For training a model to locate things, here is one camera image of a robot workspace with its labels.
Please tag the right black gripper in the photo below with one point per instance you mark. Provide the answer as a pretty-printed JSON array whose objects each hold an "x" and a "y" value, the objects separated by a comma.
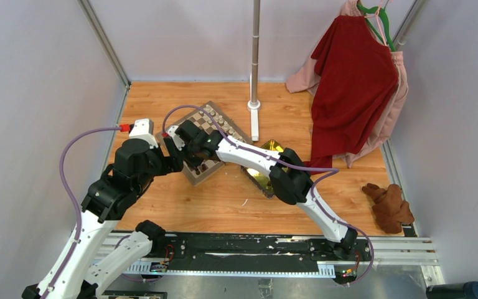
[{"x": 197, "y": 162}]

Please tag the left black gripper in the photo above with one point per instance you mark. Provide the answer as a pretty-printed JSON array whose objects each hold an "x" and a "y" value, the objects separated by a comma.
[{"x": 172, "y": 162}]

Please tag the wooden folding chess board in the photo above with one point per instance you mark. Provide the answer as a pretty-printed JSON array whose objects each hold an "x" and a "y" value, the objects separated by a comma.
[{"x": 210, "y": 117}]

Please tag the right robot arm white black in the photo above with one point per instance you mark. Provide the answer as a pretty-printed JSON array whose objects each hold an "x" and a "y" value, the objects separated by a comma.
[{"x": 290, "y": 179}]

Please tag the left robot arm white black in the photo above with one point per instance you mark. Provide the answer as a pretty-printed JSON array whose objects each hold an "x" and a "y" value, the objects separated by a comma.
[{"x": 94, "y": 231}]

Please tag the white stand base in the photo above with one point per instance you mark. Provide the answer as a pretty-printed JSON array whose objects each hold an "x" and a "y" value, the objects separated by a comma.
[{"x": 254, "y": 119}]

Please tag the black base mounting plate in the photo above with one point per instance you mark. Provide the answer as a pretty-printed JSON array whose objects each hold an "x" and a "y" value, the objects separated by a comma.
[{"x": 219, "y": 252}]

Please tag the pink garment on hanger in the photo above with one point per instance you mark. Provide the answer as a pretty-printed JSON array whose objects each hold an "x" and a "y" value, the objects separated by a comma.
[{"x": 306, "y": 80}]

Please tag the grey metal stand pole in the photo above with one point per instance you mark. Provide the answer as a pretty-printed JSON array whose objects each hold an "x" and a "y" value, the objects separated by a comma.
[{"x": 255, "y": 50}]

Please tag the red shirt on hanger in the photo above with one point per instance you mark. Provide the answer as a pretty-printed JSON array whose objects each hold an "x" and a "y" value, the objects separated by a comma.
[{"x": 357, "y": 79}]

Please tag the brown crumpled cloth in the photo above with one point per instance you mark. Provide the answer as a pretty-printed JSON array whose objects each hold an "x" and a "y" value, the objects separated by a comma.
[{"x": 390, "y": 209}]

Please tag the green clothes hanger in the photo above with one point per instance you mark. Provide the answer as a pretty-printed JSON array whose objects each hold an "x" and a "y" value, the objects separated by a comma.
[{"x": 378, "y": 21}]

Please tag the dark blue bottle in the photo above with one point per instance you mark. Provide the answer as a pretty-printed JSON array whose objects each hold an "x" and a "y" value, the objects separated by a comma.
[{"x": 467, "y": 290}]

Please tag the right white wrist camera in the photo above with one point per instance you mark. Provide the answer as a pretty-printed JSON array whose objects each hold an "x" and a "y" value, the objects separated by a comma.
[{"x": 176, "y": 139}]

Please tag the aluminium rail frame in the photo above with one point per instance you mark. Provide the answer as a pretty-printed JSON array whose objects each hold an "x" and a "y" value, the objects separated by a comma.
[{"x": 99, "y": 258}]

